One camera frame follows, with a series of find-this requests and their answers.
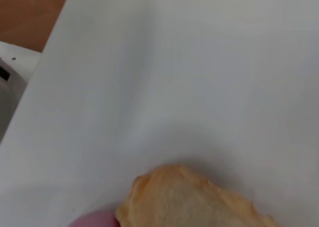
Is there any orange striped bread roll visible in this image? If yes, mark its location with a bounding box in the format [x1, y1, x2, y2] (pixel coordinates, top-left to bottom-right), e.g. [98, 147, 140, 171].
[115, 164, 282, 227]

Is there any white grey robot base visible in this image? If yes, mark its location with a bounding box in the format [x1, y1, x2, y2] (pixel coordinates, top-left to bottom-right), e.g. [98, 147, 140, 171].
[0, 40, 41, 144]

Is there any pink round bread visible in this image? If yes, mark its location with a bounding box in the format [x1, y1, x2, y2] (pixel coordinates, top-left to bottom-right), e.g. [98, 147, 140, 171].
[69, 210, 119, 227]

